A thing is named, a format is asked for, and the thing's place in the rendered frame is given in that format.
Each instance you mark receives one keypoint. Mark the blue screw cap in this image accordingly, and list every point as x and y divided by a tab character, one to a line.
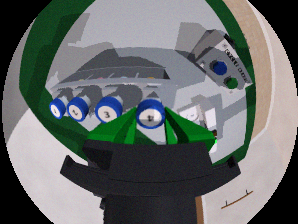
57	108
150	114
77	109
108	109

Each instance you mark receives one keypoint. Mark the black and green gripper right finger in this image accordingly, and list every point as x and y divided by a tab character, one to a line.
185	130

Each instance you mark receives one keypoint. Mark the white four-tube rack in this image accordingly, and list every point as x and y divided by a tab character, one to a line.
131	90

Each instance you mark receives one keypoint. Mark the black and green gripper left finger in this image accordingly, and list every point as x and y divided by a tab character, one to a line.
116	129

